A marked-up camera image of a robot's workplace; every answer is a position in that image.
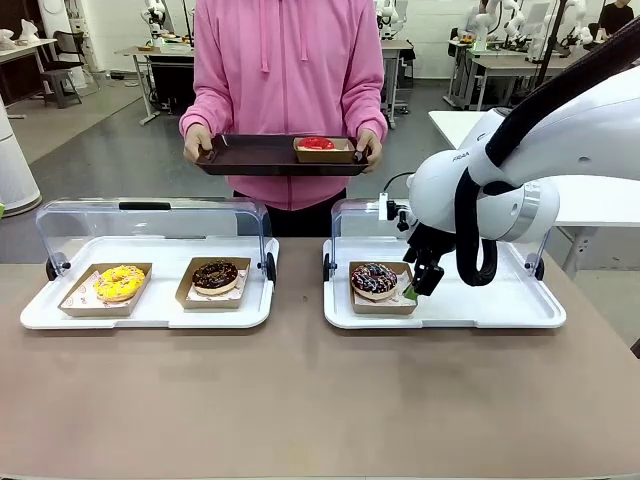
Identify thick black cable sleeve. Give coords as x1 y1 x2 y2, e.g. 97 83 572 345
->
454 17 640 288

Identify black stand pole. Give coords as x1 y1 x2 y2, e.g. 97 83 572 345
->
543 0 557 109

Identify chocolate glazed donut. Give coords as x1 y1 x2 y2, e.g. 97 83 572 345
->
191 259 241 297

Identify kraft paper donut box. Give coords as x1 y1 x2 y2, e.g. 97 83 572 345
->
348 260 419 317
174 257 253 312
58 262 154 319
292 137 358 165

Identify background person white shirt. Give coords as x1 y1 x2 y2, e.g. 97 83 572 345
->
461 0 494 32

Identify white background desk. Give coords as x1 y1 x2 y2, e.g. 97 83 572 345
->
0 36 58 119

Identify yellow sprinkled donut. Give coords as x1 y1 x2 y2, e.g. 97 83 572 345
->
93 264 147 304

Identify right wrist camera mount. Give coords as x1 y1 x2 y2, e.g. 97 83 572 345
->
377 193 416 233

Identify person's left hand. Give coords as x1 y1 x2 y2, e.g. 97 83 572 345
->
355 128 385 174

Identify person's right hand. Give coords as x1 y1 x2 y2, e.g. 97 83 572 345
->
182 124 217 167

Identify clear plastic display cover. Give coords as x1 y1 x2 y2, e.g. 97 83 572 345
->
323 196 547 284
35 197 278 289

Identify black cabinet under workbench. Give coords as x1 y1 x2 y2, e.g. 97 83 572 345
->
149 61 197 115

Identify grey background workbench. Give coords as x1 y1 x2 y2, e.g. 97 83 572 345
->
446 38 576 112
114 44 197 127
381 39 417 132

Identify chocolate donut colourful sprinkles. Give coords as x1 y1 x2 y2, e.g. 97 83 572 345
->
350 263 400 302

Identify background person black shirt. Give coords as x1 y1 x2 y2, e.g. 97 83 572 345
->
593 0 637 37

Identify white cylinder appliance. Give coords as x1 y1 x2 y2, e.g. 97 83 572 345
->
0 93 43 218

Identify grey office chair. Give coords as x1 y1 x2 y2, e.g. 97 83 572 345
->
38 29 86 109

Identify person's right forearm pink sleeve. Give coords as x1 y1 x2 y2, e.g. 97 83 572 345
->
178 92 227 140

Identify white display tray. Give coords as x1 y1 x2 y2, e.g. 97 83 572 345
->
20 237 280 331
322 237 568 331

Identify pink hoodie torso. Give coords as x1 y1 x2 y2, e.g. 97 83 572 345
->
178 0 389 212

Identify white side table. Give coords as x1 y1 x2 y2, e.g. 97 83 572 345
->
428 109 640 279

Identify person's black trousers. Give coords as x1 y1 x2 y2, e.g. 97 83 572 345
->
233 187 348 239

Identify red glazed donut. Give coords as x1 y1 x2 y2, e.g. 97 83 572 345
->
297 135 337 152

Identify dark brown serving tray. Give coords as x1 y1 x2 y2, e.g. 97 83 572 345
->
195 133 372 177

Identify person's left forearm pink sleeve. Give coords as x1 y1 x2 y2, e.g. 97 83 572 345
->
349 93 389 142

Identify thin black camera cable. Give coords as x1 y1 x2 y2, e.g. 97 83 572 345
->
383 171 417 194

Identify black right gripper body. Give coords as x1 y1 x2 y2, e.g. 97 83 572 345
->
404 222 458 267

